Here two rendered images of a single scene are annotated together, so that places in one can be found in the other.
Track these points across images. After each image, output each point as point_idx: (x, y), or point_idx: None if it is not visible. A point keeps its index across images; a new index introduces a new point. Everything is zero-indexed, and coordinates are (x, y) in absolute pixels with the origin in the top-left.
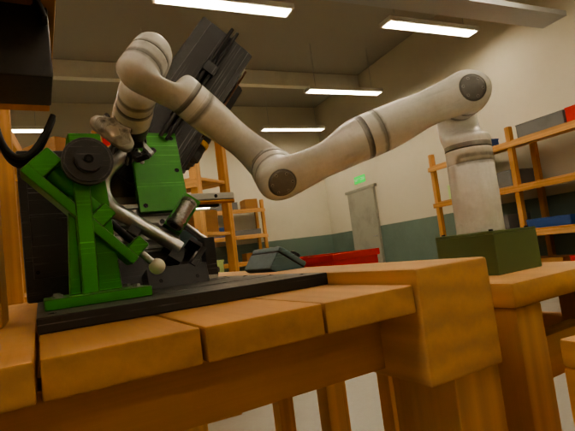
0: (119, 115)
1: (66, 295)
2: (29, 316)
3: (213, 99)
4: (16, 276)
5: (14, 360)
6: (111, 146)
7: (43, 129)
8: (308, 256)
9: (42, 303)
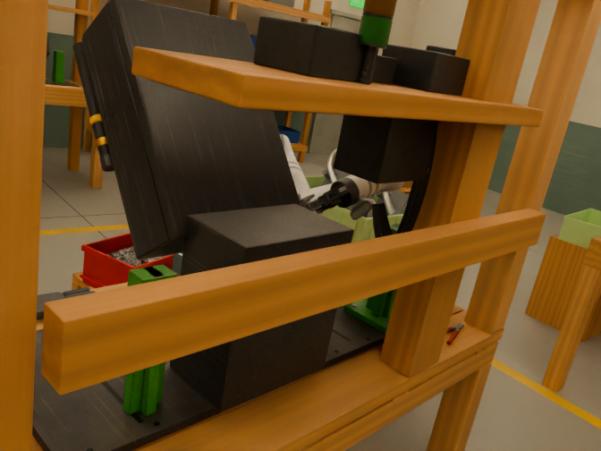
0: (367, 196)
1: (384, 320)
2: (354, 361)
3: None
4: None
5: (465, 312)
6: (318, 205)
7: (387, 217)
8: (93, 243)
9: (334, 354)
